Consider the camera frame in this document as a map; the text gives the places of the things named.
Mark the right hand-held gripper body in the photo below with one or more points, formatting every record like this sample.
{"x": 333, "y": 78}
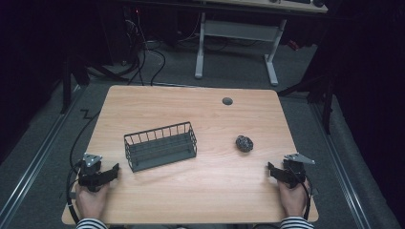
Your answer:
{"x": 294, "y": 170}

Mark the small red object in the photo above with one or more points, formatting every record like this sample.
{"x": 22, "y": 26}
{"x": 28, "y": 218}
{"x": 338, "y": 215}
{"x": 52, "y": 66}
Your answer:
{"x": 293, "y": 45}

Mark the person's left hand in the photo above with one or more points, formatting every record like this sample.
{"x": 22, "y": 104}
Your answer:
{"x": 91, "y": 202}

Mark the dark bumpy round ball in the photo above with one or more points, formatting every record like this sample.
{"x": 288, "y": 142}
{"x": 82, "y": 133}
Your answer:
{"x": 244, "y": 143}

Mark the black metal stand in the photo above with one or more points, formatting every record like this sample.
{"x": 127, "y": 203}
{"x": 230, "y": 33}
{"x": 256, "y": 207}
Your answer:
{"x": 67, "y": 86}
{"x": 326, "y": 101}

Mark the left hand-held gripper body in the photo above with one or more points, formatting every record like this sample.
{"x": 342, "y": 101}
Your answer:
{"x": 90, "y": 167}

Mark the grey round table grommet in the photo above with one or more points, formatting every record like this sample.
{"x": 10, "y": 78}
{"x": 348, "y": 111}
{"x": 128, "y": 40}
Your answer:
{"x": 227, "y": 101}

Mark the metal floor rail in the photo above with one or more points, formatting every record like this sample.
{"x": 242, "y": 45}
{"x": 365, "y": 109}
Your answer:
{"x": 342, "y": 168}
{"x": 35, "y": 165}

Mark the white-framed desk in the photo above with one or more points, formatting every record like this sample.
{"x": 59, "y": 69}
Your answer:
{"x": 238, "y": 30}

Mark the person's right hand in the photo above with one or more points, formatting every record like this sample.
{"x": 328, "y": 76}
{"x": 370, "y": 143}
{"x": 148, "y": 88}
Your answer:
{"x": 293, "y": 200}

